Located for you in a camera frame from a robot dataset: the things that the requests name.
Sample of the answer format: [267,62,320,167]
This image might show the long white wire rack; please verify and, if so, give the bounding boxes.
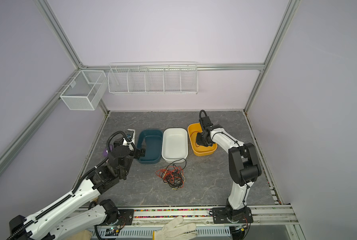
[107,62,198,95]

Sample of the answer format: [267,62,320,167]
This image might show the teal plastic bin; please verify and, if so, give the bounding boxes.
[137,129,163,165]

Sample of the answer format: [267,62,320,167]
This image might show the right white work glove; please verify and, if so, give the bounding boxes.
[153,216,197,240]

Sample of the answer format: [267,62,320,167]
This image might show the white plastic bin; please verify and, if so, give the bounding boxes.
[162,128,188,164]

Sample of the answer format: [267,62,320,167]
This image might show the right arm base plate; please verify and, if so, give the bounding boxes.
[209,206,253,224]

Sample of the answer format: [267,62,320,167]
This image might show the purple pink brush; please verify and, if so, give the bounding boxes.
[103,148,109,158]

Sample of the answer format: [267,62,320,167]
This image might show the white work glove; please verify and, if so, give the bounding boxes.
[71,230,93,240]
[153,216,197,240]

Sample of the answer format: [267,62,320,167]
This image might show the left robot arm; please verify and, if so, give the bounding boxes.
[8,129,146,240]

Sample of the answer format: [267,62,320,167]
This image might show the yellow plastic bin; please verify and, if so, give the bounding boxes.
[187,123,217,157]

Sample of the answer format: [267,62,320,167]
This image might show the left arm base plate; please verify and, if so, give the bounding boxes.
[97,209,135,227]

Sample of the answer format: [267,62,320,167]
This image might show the red cables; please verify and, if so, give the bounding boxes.
[155,166,186,190]

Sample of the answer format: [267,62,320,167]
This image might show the small white mesh basket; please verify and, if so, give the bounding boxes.
[60,70,108,111]

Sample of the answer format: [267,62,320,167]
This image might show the left white work glove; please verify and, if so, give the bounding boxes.
[71,230,93,240]

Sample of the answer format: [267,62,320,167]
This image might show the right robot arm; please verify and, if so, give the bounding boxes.
[195,110,262,225]

